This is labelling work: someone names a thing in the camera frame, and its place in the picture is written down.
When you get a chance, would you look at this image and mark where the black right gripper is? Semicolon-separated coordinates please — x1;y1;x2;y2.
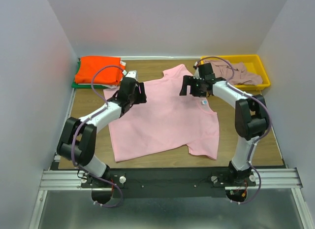
179;75;206;98

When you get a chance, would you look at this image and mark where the pink t shirt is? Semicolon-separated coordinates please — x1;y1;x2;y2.
109;64;220;162

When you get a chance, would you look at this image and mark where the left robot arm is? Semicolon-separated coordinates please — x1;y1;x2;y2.
57;77;147;187

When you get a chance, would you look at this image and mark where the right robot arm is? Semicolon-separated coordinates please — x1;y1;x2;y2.
179;62;272;186

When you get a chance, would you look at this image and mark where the crumpled mauve t shirt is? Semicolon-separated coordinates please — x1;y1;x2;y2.
203;59;263;85

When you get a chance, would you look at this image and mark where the folded orange t shirt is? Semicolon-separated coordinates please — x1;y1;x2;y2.
74;56;126;86

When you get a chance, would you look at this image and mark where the yellow plastic bin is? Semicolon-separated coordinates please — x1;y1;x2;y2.
199;54;270;91

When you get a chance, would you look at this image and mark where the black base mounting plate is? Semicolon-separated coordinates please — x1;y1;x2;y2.
81;167;258;201

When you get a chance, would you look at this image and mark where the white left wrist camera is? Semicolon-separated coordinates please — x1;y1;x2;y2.
126;70;138;80

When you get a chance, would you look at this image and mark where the aluminium frame rail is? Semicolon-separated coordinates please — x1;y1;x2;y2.
39;168;303;191

